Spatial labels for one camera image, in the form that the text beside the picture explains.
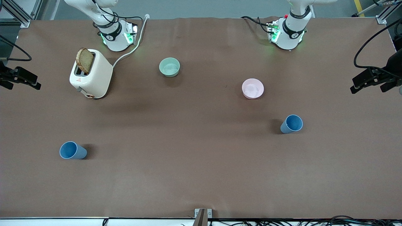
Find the blue ribbed plastic cup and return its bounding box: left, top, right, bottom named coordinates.
left=59, top=141, right=88, bottom=159
left=280, top=115, right=304, bottom=134

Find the brown table cover sheet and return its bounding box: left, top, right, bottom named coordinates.
left=0, top=16, right=402, bottom=219

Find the black cable tangle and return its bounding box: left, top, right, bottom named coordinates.
left=207, top=215, right=402, bottom=226

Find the pale pink bowl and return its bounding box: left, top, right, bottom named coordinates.
left=242, top=78, right=264, bottom=100

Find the white toaster power cable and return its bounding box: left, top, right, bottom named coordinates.
left=112, top=14, right=150, bottom=68

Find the cream white toaster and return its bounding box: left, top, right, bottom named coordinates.
left=69, top=49, right=113, bottom=99

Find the mint green bowl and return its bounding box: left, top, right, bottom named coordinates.
left=159, top=57, right=181, bottom=78

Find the aluminium frame profile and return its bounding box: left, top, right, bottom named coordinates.
left=0, top=0, right=51, bottom=28
left=375, top=0, right=402, bottom=25

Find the brown bread slice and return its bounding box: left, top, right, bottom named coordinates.
left=76, top=47, right=95, bottom=74

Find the grey metal mounting bracket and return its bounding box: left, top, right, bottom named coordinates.
left=194, top=208, right=213, bottom=226

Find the black base cable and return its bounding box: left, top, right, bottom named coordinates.
left=91, top=0, right=144, bottom=23
left=241, top=16, right=274, bottom=35

